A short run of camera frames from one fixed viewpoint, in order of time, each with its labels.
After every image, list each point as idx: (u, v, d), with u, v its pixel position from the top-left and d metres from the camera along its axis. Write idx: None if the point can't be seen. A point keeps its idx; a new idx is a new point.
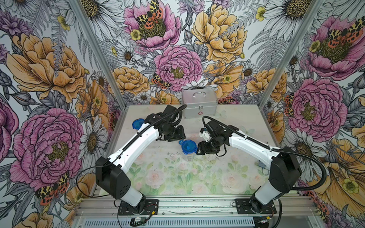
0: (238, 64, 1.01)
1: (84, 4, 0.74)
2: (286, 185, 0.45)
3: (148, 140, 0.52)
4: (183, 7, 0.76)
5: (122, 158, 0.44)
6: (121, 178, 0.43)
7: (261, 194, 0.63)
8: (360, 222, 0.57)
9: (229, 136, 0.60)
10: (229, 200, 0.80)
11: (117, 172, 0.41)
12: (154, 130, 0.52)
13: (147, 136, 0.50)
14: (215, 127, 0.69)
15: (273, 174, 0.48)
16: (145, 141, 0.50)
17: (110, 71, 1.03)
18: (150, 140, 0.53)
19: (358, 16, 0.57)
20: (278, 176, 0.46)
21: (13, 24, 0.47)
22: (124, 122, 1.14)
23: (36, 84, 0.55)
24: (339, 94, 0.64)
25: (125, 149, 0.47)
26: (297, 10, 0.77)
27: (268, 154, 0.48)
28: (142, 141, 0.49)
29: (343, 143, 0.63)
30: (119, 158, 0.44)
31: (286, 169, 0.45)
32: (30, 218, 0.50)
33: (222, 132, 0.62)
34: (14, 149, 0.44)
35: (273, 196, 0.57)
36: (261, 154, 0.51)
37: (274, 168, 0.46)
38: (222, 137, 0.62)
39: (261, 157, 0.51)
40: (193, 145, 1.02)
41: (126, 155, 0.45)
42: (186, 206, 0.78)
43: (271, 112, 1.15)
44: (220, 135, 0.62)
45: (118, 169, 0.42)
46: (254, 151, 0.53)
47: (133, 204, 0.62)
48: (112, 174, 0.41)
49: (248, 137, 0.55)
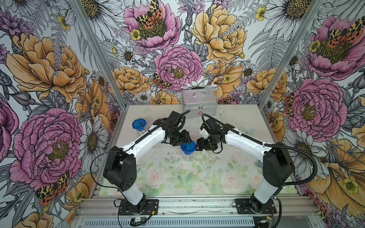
0: (238, 64, 1.01)
1: (84, 4, 0.74)
2: (279, 180, 0.47)
3: (156, 139, 0.57)
4: (183, 7, 0.76)
5: (135, 148, 0.49)
6: (132, 167, 0.46)
7: (260, 193, 0.63)
8: (360, 222, 0.57)
9: (225, 134, 0.62)
10: (229, 200, 0.80)
11: (130, 160, 0.45)
12: (162, 130, 0.59)
13: (156, 135, 0.56)
14: (212, 125, 0.71)
15: (266, 169, 0.49)
16: (153, 139, 0.55)
17: (110, 71, 1.03)
18: (158, 139, 0.59)
19: (358, 16, 0.57)
20: (270, 171, 0.48)
21: (13, 24, 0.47)
22: (124, 122, 1.14)
23: (36, 84, 0.55)
24: (339, 94, 0.64)
25: (138, 141, 0.52)
26: (297, 10, 0.77)
27: (261, 149, 0.50)
28: (151, 138, 0.54)
29: (343, 143, 0.63)
30: (132, 148, 0.49)
31: (278, 164, 0.47)
32: (30, 218, 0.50)
33: (219, 130, 0.64)
34: (14, 149, 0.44)
35: (270, 194, 0.58)
36: (254, 149, 0.53)
37: (267, 162, 0.47)
38: (219, 136, 0.64)
39: (254, 151, 0.53)
40: (192, 144, 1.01)
41: (138, 147, 0.50)
42: (186, 206, 0.78)
43: (271, 112, 1.15)
44: (216, 133, 0.65)
45: (131, 157, 0.45)
46: (249, 147, 0.54)
47: (134, 203, 0.63)
48: (125, 161, 0.44)
49: (243, 135, 0.57)
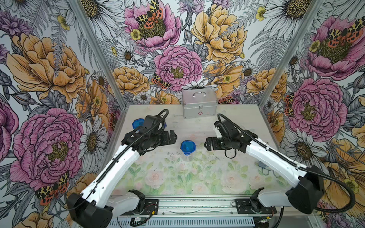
0: (238, 64, 1.01)
1: (84, 4, 0.74)
2: (308, 207, 0.42)
3: (128, 164, 0.48)
4: (183, 7, 0.76)
5: (96, 192, 0.40)
6: (99, 213, 0.39)
7: (266, 198, 0.61)
8: (360, 222, 0.57)
9: (247, 144, 0.54)
10: (229, 200, 0.80)
11: (91, 211, 0.37)
12: (134, 151, 0.48)
13: (124, 161, 0.46)
14: (229, 130, 0.62)
15: (294, 193, 0.44)
16: (123, 167, 0.46)
17: (110, 71, 1.03)
18: (131, 163, 0.49)
19: (358, 16, 0.57)
20: (301, 195, 0.42)
21: (13, 24, 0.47)
22: (124, 122, 1.14)
23: (36, 84, 0.55)
24: (339, 94, 0.64)
25: (100, 180, 0.42)
26: (297, 10, 0.77)
27: (294, 173, 0.43)
28: (119, 168, 0.44)
29: (343, 143, 0.63)
30: (93, 193, 0.40)
31: (313, 190, 0.41)
32: (30, 218, 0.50)
33: (238, 137, 0.56)
34: (14, 149, 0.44)
35: (279, 203, 0.56)
36: (285, 172, 0.46)
37: (300, 189, 0.42)
38: (238, 144, 0.56)
39: (285, 174, 0.46)
40: (192, 145, 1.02)
41: (101, 187, 0.41)
42: (186, 206, 0.78)
43: (271, 112, 1.15)
44: (235, 140, 0.57)
45: (92, 207, 0.37)
46: (276, 166, 0.48)
47: (133, 207, 0.62)
48: (86, 213, 0.37)
49: (270, 150, 0.50)
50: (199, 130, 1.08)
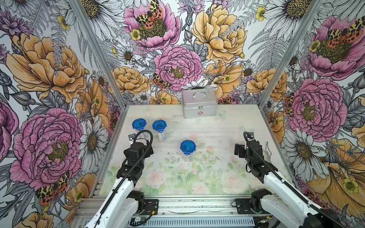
0: (238, 64, 1.01)
1: (84, 4, 0.74)
2: None
3: (125, 195, 0.52)
4: (183, 7, 0.76)
5: (101, 221, 0.43)
6: None
7: (273, 208, 0.59)
8: (360, 222, 0.57)
9: (265, 174, 0.58)
10: (229, 200, 0.80)
11: None
12: (130, 181, 0.55)
13: (124, 190, 0.52)
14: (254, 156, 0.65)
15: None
16: (122, 197, 0.51)
17: (110, 71, 1.03)
18: (127, 193, 0.54)
19: (358, 16, 0.57)
20: None
21: (13, 24, 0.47)
22: (124, 122, 1.14)
23: (36, 84, 0.55)
24: (339, 94, 0.64)
25: (103, 211, 0.45)
26: (297, 10, 0.77)
27: (304, 208, 0.44)
28: (119, 198, 0.49)
29: (343, 143, 0.63)
30: (98, 223, 0.43)
31: None
32: (30, 218, 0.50)
33: (260, 167, 0.60)
34: (14, 149, 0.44)
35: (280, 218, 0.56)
36: (296, 207, 0.47)
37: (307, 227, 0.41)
38: (257, 173, 0.61)
39: (295, 209, 0.47)
40: (191, 144, 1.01)
41: (106, 216, 0.44)
42: (186, 206, 0.78)
43: (271, 112, 1.15)
44: (256, 169, 0.61)
45: None
46: (289, 199, 0.49)
47: (134, 211, 0.63)
48: None
49: (285, 183, 0.52)
50: (199, 130, 1.08)
